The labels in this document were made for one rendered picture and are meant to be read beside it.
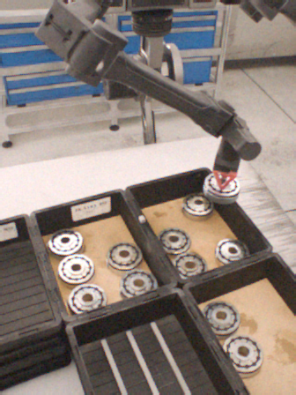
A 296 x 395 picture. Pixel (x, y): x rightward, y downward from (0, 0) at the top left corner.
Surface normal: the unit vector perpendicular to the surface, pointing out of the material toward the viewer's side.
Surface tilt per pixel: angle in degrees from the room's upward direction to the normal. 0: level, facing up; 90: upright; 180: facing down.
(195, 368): 0
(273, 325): 0
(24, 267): 0
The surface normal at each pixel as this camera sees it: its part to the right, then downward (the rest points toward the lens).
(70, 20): -0.31, 0.28
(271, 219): 0.04, -0.73
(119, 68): 0.40, 0.70
